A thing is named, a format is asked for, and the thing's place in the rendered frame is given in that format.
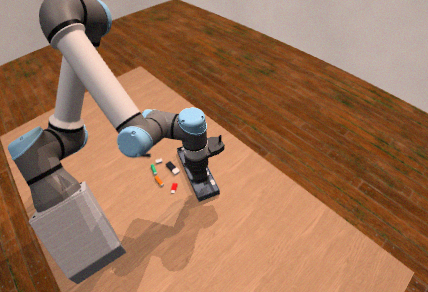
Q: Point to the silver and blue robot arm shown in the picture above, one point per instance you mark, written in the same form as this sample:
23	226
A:
38	153

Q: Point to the grey three-compartment bin rack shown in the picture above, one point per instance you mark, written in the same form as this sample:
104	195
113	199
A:
200	189

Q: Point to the red usb stick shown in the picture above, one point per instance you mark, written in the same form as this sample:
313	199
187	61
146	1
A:
174	187

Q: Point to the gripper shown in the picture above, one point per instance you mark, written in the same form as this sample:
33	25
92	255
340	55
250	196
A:
197	161

